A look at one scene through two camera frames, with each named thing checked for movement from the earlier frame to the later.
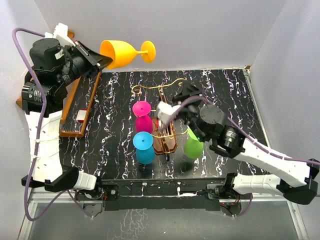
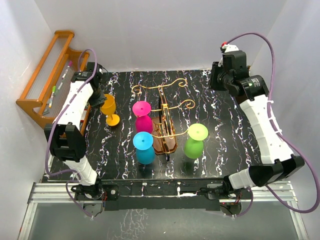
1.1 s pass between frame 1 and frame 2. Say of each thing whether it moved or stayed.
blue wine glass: stayed
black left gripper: moved
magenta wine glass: stayed
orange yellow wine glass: moved
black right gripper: moved
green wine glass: stayed
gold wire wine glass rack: stayed
